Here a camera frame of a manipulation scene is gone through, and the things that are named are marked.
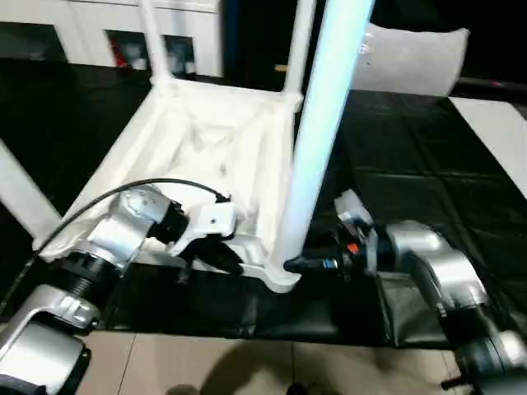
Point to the white plastic table top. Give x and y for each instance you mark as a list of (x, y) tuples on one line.
[(185, 144)]

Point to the black table mat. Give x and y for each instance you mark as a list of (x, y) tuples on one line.
[(432, 164)]

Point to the black metal stand leg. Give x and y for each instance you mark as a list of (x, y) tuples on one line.
[(450, 382)]

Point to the small white jar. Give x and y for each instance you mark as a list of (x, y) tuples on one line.
[(190, 68), (138, 63)]

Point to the small brown tag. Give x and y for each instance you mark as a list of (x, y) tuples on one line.
[(281, 68)]

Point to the grey pillow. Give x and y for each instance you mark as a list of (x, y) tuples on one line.
[(411, 57)]

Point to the black flat tv screen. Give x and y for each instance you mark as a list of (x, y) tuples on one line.
[(494, 83)]

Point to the white glass-door cabinet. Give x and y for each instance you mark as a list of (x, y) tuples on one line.
[(82, 33)]

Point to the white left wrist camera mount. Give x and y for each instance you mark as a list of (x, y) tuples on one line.
[(210, 226)]

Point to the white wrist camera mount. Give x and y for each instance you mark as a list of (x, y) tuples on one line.
[(210, 226), (354, 210)]

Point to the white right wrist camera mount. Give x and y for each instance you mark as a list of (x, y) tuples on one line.
[(354, 210)]

